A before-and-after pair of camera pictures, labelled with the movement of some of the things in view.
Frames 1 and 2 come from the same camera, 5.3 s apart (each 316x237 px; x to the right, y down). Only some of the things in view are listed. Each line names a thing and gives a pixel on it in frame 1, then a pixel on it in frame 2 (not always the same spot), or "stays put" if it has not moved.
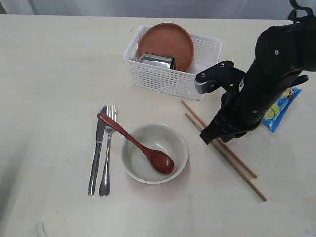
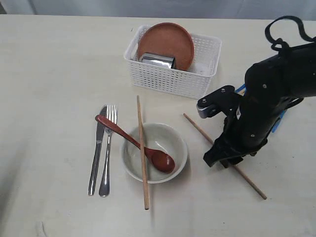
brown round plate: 168,40 stays put
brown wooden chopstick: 228,159 stays put
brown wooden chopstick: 219,140 -> 146,203
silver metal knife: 100,126 stays put
